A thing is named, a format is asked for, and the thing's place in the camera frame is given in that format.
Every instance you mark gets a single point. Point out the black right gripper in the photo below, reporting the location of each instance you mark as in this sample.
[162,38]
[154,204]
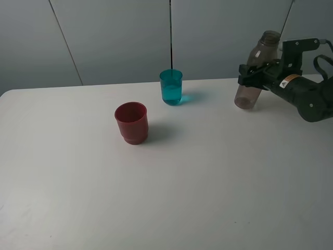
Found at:
[293,88]

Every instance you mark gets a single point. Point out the smoky transparent plastic bottle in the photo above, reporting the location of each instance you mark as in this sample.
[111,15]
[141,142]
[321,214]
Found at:
[265,51]

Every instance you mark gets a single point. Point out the teal transparent plastic cup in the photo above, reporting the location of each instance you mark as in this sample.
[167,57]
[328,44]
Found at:
[171,86]

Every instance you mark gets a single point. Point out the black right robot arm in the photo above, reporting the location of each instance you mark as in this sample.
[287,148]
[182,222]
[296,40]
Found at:
[315,114]

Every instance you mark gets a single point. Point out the red plastic cup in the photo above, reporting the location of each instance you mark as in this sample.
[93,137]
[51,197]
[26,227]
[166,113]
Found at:
[132,121]

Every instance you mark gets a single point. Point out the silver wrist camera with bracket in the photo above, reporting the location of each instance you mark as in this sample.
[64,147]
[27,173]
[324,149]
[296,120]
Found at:
[292,51]

